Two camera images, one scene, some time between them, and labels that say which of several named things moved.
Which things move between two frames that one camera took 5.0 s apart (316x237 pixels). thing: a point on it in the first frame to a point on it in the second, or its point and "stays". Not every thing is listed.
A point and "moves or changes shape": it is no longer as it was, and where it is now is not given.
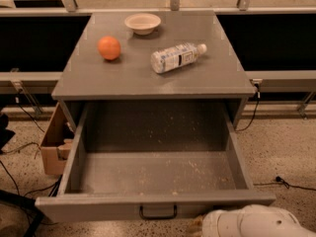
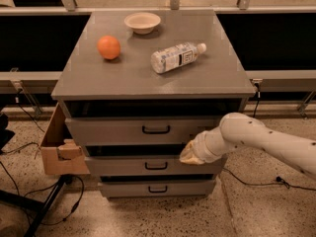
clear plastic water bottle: x=176 y=56 stays
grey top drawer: x=147 y=161 moves or changes shape
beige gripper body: x=215 y=224 to x=198 y=147
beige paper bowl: x=143 y=24 stays
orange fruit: x=109 y=47 stays
